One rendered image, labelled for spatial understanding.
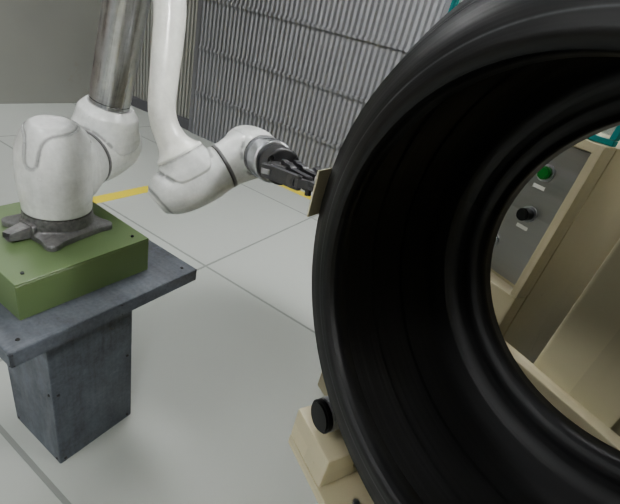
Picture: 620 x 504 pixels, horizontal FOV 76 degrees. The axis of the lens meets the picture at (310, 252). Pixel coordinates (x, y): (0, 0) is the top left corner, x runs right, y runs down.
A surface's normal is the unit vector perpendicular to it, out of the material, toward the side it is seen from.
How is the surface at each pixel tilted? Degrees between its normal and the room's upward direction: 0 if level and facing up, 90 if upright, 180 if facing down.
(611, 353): 90
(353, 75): 90
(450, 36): 81
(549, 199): 90
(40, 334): 0
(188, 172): 66
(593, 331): 90
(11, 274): 2
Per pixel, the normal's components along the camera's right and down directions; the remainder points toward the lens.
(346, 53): -0.52, 0.31
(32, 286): 0.82, 0.43
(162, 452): 0.22, -0.85
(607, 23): -0.81, -0.11
